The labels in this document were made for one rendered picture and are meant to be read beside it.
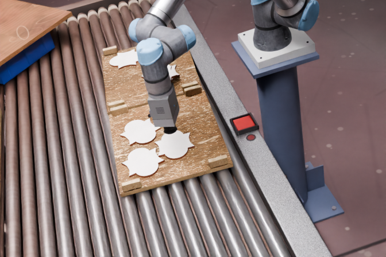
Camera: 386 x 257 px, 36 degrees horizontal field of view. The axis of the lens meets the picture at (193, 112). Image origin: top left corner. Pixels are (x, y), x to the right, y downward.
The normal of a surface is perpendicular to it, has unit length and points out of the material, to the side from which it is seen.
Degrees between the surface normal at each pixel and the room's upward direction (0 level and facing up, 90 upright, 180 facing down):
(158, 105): 90
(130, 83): 0
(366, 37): 0
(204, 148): 0
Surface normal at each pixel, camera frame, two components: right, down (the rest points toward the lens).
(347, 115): -0.18, -0.78
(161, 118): -0.17, 0.62
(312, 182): 0.26, 0.55
